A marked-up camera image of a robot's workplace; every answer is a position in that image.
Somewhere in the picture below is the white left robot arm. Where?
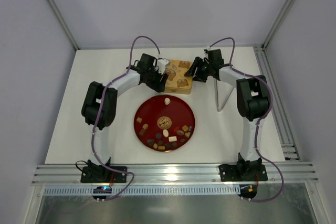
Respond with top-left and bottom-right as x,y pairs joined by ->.
80,54 -> 170,183

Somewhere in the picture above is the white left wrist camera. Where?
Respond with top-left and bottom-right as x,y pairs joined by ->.
156,58 -> 170,74

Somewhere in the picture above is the caramel barrel chocolate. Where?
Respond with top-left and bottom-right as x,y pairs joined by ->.
158,145 -> 165,151

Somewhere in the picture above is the aluminium frame post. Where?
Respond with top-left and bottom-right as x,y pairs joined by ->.
261,0 -> 296,50
46,0 -> 80,50

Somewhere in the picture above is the white oval chocolate lower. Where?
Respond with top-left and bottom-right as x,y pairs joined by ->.
163,129 -> 169,137

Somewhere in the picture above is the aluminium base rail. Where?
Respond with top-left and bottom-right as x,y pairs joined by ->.
31,161 -> 318,196

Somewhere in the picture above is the dark grey egg chocolate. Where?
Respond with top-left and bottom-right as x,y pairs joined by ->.
147,139 -> 155,146

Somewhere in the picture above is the gold chocolate tin box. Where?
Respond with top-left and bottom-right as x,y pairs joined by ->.
164,87 -> 192,95

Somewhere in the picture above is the white cone chocolate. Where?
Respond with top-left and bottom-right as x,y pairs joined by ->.
164,98 -> 170,105

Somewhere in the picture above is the round red tray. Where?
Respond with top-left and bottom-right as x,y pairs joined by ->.
133,95 -> 196,152

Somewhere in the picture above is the left aluminium frame post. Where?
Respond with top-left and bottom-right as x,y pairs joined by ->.
46,0 -> 80,50

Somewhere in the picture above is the white rectangular chocolate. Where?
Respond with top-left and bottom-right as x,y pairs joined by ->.
169,136 -> 177,142

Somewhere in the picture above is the silver tin lid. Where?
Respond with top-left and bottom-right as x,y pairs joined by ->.
165,60 -> 193,88

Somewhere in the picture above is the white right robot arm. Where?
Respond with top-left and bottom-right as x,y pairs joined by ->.
185,49 -> 273,182

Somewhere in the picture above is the right side aluminium rail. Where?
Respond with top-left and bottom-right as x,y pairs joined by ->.
253,46 -> 301,162

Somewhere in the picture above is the right aluminium frame post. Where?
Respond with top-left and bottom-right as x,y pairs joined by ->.
261,0 -> 296,50

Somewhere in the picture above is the brown oval chocolate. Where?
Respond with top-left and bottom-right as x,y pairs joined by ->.
176,130 -> 184,136

